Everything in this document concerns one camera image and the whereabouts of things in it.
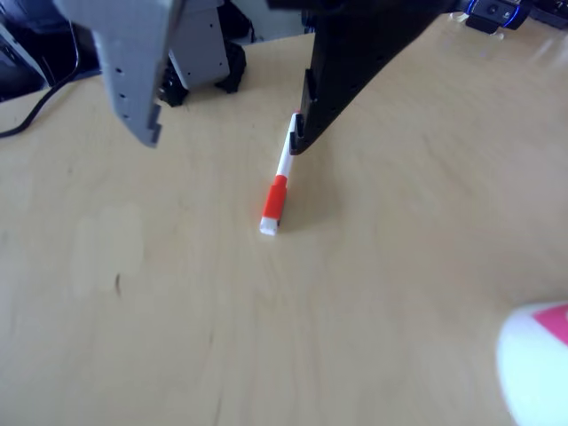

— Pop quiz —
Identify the white pen with red cap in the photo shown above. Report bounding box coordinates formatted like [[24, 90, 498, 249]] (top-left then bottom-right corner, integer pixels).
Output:
[[258, 108, 305, 239]]

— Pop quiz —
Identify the white mug with pink hearts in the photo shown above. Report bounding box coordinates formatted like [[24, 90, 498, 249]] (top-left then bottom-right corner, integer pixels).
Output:
[[494, 301, 568, 426]]

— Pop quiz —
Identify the black webcam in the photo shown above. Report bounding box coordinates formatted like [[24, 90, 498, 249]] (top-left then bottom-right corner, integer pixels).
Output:
[[463, 0, 533, 33]]

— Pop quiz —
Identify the black device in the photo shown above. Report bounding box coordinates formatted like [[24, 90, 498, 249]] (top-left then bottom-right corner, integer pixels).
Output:
[[0, 0, 50, 101]]

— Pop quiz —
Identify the black cable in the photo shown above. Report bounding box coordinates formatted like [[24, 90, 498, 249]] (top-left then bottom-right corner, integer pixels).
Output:
[[0, 20, 83, 138]]

